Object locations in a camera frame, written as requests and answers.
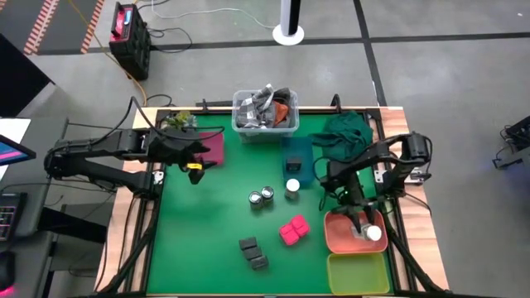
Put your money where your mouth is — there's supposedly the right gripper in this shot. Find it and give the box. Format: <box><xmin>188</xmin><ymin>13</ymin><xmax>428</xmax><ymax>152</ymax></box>
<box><xmin>325</xmin><ymin>161</ymin><xmax>386</xmax><ymax>235</ymax></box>

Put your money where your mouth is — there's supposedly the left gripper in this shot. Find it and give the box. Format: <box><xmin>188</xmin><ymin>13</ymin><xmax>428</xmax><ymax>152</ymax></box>
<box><xmin>147</xmin><ymin>127</ymin><xmax>219</xmax><ymax>170</ymax></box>

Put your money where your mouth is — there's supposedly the spice jar white lid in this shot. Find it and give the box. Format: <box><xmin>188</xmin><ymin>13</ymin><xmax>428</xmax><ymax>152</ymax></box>
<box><xmin>350</xmin><ymin>223</ymin><xmax>383</xmax><ymax>243</ymax></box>
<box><xmin>283</xmin><ymin>177</ymin><xmax>301</xmax><ymax>202</ymax></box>

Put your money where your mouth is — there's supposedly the pink plastic bin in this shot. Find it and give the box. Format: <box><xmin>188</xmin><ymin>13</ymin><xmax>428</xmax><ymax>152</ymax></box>
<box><xmin>194</xmin><ymin>130</ymin><xmax>226</xmax><ymax>166</ymax></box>

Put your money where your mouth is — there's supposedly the orange plastic bin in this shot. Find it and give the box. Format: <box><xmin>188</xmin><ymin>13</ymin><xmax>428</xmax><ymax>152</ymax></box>
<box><xmin>323</xmin><ymin>208</ymin><xmax>389</xmax><ymax>255</ymax></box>

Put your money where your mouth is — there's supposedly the small green plant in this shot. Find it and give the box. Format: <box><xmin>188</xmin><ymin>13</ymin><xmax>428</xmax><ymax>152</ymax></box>
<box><xmin>163</xmin><ymin>110</ymin><xmax>199</xmax><ymax>132</ymax></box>

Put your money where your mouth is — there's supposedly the black clamp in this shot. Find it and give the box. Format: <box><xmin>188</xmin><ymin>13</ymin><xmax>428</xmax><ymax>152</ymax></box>
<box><xmin>329</xmin><ymin>93</ymin><xmax>345</xmax><ymax>113</ymax></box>
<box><xmin>195</xmin><ymin>98</ymin><xmax>234</xmax><ymax>112</ymax></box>

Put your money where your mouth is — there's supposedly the yellow-green plastic bin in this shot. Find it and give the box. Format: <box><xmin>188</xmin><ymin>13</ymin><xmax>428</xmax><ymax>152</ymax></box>
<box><xmin>326</xmin><ymin>252</ymin><xmax>392</xmax><ymax>296</ymax></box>

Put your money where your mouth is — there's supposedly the clear plastic storage bin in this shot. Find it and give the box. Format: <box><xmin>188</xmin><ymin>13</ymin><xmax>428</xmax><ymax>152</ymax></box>
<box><xmin>230</xmin><ymin>89</ymin><xmax>301</xmax><ymax>145</ymax></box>

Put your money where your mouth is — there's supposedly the grey white cloth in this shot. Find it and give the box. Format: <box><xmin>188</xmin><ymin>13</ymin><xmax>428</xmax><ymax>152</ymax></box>
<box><xmin>236</xmin><ymin>84</ymin><xmax>277</xmax><ymax>129</ymax></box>

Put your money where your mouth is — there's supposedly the green table mat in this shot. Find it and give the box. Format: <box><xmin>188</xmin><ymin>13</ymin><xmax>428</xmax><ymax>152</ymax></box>
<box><xmin>147</xmin><ymin>113</ymin><xmax>394</xmax><ymax>296</ymax></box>

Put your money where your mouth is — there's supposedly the orange cloth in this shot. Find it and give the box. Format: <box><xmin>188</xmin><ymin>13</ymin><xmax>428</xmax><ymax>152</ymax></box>
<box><xmin>272</xmin><ymin>101</ymin><xmax>290</xmax><ymax>127</ymax></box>

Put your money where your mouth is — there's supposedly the dark green cloth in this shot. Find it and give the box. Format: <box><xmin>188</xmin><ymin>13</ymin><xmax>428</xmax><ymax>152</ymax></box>
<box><xmin>308</xmin><ymin>110</ymin><xmax>374</xmax><ymax>162</ymax></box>

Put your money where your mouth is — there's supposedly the blue plastic bin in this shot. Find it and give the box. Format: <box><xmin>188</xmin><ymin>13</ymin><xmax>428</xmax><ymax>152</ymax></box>
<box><xmin>281</xmin><ymin>136</ymin><xmax>316</xmax><ymax>188</ymax></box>

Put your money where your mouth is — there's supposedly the black cloth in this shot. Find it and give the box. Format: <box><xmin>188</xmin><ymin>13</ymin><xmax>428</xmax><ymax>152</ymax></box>
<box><xmin>272</xmin><ymin>87</ymin><xmax>293</xmax><ymax>107</ymax></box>

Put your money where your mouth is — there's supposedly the black red equipment case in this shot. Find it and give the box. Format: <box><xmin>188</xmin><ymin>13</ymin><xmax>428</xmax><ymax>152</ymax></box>
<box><xmin>108</xmin><ymin>2</ymin><xmax>152</xmax><ymax>82</ymax></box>

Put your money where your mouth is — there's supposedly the white black tower stand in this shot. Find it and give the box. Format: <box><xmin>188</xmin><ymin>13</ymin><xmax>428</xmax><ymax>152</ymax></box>
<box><xmin>272</xmin><ymin>0</ymin><xmax>306</xmax><ymax>47</ymax></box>

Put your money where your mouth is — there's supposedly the grey desk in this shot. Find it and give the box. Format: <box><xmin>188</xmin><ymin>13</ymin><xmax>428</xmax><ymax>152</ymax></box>
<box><xmin>0</xmin><ymin>117</ymin><xmax>70</xmax><ymax>298</ymax></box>

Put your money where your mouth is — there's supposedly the computer monitor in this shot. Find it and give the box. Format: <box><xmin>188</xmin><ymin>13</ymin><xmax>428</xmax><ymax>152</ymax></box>
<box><xmin>0</xmin><ymin>134</ymin><xmax>37</xmax><ymax>167</ymax></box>

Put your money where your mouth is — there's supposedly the white paper sheet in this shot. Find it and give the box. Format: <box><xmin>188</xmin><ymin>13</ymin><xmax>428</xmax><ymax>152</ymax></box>
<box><xmin>0</xmin><ymin>118</ymin><xmax>32</xmax><ymax>180</ymax></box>

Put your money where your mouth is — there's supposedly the black board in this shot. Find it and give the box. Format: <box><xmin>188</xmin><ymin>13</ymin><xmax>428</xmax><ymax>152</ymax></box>
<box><xmin>0</xmin><ymin>32</ymin><xmax>56</xmax><ymax>119</ymax></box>

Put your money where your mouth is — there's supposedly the backlit keyboard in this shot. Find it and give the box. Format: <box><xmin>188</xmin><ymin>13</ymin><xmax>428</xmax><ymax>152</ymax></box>
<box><xmin>0</xmin><ymin>191</ymin><xmax>28</xmax><ymax>243</ymax></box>

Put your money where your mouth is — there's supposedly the black computer mouse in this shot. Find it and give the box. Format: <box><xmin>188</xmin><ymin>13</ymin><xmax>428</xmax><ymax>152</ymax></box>
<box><xmin>0</xmin><ymin>250</ymin><xmax>17</xmax><ymax>297</ymax></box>

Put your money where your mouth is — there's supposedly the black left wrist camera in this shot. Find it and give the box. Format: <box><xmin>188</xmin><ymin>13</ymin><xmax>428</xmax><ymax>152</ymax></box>
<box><xmin>187</xmin><ymin>168</ymin><xmax>207</xmax><ymax>186</ymax></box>

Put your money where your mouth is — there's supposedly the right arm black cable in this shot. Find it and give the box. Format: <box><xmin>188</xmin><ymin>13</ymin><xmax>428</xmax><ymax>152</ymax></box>
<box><xmin>312</xmin><ymin>155</ymin><xmax>332</xmax><ymax>213</ymax></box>

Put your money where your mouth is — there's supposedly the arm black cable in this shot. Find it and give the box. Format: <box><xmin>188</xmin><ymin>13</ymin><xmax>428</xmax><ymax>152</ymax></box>
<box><xmin>89</xmin><ymin>95</ymin><xmax>227</xmax><ymax>144</ymax></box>
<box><xmin>312</xmin><ymin>155</ymin><xmax>332</xmax><ymax>213</ymax></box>

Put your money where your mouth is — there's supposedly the black floor cable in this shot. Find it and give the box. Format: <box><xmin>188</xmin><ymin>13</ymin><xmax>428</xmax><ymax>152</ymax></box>
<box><xmin>147</xmin><ymin>26</ymin><xmax>194</xmax><ymax>55</ymax></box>
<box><xmin>144</xmin><ymin>93</ymin><xmax>175</xmax><ymax>109</ymax></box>

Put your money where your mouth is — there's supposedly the yellow floor cable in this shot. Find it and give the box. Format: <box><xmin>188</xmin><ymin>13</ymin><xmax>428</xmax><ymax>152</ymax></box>
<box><xmin>65</xmin><ymin>0</ymin><xmax>148</xmax><ymax>107</ymax></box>

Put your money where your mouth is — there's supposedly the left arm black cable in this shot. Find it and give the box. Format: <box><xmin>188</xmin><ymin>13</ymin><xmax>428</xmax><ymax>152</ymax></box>
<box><xmin>89</xmin><ymin>95</ymin><xmax>227</xmax><ymax>144</ymax></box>

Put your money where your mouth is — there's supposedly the white floor cable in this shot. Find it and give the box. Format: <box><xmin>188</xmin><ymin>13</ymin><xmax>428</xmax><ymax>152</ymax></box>
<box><xmin>149</xmin><ymin>0</ymin><xmax>277</xmax><ymax>31</ymax></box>

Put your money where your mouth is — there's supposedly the black equipment with cables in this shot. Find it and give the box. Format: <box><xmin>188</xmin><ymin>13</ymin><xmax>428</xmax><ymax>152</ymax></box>
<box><xmin>491</xmin><ymin>114</ymin><xmax>530</xmax><ymax>171</ymax></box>

